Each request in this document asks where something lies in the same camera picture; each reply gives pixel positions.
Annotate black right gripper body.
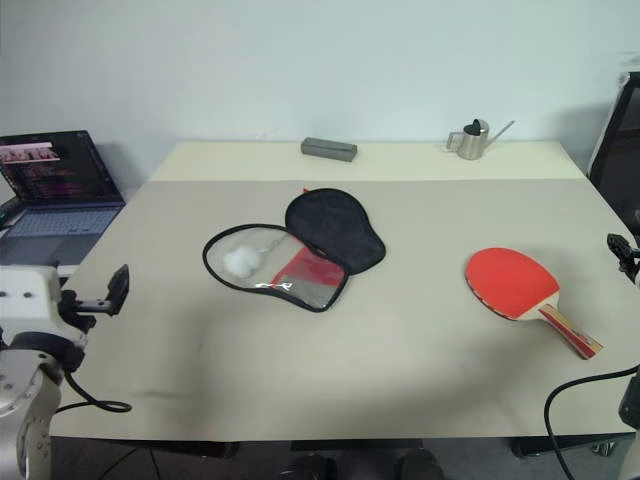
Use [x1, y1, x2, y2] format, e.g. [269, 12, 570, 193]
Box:
[606, 232, 637, 275]

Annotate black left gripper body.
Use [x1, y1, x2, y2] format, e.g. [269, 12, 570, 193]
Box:
[58, 288, 99, 344]

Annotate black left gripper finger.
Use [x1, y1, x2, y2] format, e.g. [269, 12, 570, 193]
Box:
[74, 263, 131, 318]

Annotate red table tennis paddle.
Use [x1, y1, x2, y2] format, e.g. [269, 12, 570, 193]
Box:
[464, 246, 605, 361]

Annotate white pompom keychain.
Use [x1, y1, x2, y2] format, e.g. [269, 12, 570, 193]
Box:
[222, 235, 282, 276]

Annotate black red paddle case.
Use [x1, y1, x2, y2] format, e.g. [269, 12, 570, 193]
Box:
[202, 185, 387, 314]

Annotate black office chair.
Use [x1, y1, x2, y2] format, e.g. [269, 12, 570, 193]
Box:
[588, 71, 640, 236]

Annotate open laptop computer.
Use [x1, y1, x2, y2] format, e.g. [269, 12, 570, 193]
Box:
[0, 129, 126, 266]

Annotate silver metal watering can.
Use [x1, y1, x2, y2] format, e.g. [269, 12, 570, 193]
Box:
[445, 118, 517, 161]

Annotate beige table cover sheet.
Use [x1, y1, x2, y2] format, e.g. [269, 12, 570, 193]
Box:
[48, 178, 640, 442]

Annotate grey rectangular box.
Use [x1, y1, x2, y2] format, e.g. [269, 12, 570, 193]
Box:
[300, 136, 360, 163]

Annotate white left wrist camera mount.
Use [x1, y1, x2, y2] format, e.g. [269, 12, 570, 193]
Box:
[0, 264, 64, 334]

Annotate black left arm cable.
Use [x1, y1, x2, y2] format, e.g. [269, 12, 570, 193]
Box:
[49, 367, 133, 414]

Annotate black table frame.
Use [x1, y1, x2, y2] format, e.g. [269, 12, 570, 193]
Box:
[49, 433, 636, 459]

